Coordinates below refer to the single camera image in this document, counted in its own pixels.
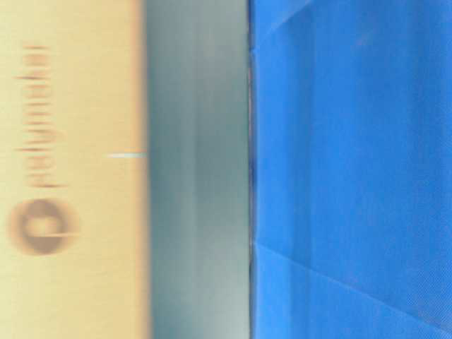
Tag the brown polymaker cardboard box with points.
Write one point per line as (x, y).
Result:
(74, 224)

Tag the blue table cloth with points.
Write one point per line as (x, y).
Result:
(352, 169)

